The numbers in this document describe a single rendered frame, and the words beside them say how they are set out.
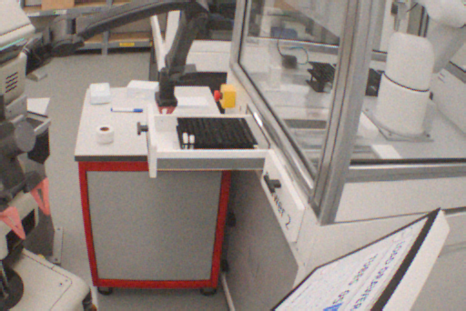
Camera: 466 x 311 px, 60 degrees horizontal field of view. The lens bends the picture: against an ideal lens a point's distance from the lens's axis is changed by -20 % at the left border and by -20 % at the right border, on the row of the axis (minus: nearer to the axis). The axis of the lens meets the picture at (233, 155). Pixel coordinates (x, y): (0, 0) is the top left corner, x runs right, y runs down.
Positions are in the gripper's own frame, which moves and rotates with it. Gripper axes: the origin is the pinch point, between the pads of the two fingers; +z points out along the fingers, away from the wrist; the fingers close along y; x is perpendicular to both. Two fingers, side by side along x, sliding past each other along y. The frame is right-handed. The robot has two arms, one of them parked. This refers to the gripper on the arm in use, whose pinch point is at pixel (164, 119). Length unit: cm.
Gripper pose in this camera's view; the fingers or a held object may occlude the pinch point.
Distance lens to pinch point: 176.9
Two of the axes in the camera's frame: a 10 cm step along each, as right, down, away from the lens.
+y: -3.6, -4.9, 7.9
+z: -1.0, 8.6, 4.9
